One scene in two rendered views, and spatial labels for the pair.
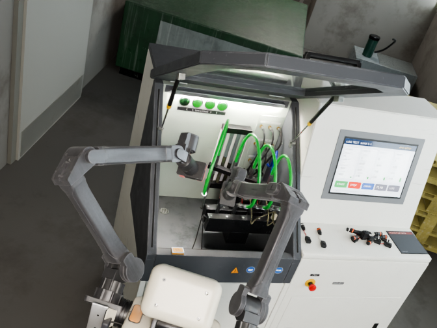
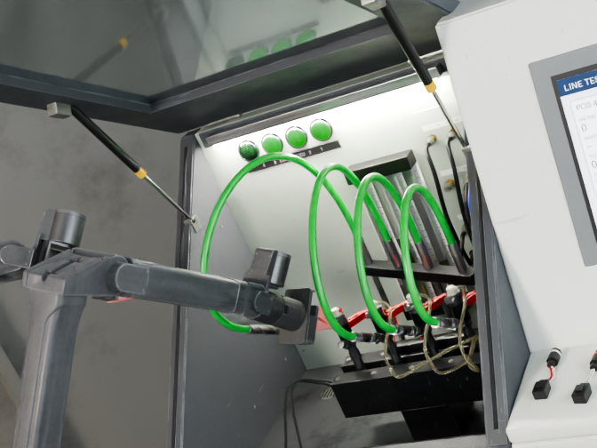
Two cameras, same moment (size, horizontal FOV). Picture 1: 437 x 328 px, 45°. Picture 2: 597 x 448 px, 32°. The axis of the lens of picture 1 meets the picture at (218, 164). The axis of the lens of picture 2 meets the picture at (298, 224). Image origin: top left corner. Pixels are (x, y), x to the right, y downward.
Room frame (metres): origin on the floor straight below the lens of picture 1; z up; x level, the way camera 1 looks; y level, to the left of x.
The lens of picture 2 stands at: (0.85, -1.52, 1.90)
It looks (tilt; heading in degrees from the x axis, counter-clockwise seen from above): 18 degrees down; 53
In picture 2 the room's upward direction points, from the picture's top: 25 degrees counter-clockwise
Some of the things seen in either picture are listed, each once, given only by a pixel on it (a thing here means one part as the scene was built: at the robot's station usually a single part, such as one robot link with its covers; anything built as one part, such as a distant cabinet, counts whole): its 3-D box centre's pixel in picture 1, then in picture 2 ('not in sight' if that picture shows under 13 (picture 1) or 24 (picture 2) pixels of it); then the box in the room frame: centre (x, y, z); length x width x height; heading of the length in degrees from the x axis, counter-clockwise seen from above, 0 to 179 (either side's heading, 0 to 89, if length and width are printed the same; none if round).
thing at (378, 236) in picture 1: (369, 235); not in sight; (2.07, -0.80, 1.01); 0.23 x 0.11 x 0.06; 112
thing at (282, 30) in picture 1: (220, 36); not in sight; (5.94, 0.42, 0.40); 2.00 x 1.85 x 0.79; 179
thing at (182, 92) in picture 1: (229, 98); (317, 108); (2.17, 0.04, 1.43); 0.54 x 0.03 x 0.02; 112
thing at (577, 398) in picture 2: (321, 237); (589, 375); (1.96, -0.56, 0.99); 0.12 x 0.02 x 0.02; 13
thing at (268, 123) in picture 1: (263, 144); (466, 179); (2.26, -0.19, 1.20); 0.13 x 0.03 x 0.31; 112
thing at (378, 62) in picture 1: (385, 61); not in sight; (6.89, -1.71, 0.40); 0.84 x 0.66 x 0.80; 89
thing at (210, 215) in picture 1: (237, 224); (430, 389); (1.97, -0.17, 0.91); 0.34 x 0.10 x 0.15; 112
